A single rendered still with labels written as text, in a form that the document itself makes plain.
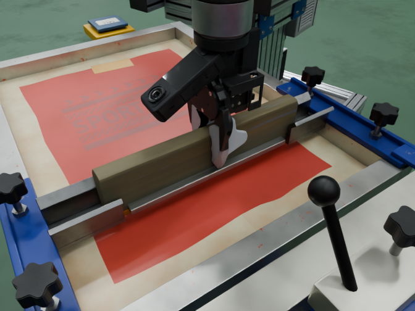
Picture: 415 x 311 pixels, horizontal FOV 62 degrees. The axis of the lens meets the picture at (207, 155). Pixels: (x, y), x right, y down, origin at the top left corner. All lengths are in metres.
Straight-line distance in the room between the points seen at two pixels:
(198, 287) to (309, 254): 0.13
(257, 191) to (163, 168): 0.17
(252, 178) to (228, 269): 0.20
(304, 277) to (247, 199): 0.21
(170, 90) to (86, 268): 0.26
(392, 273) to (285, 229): 0.16
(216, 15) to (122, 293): 0.36
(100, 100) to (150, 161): 0.38
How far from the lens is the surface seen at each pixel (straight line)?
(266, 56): 1.58
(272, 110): 0.59
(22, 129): 0.80
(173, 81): 0.45
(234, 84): 0.47
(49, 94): 0.90
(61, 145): 0.72
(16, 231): 0.53
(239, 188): 0.59
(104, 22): 1.24
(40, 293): 0.39
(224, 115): 0.47
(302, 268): 0.41
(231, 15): 0.43
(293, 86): 0.78
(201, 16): 0.43
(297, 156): 0.66
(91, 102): 0.84
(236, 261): 0.46
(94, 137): 0.72
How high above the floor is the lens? 1.38
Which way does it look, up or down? 41 degrees down
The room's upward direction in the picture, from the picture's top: straight up
